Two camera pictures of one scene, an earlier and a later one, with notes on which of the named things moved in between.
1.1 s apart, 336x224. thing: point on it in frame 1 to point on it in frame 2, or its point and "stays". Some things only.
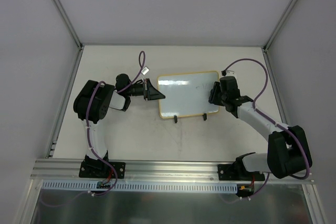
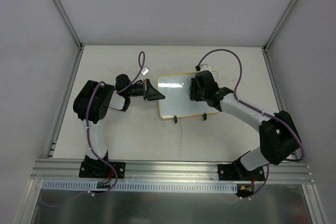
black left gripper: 147,89 stays
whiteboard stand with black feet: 205,116 stays
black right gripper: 216,94 to 193,91
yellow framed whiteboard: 187,94 stays
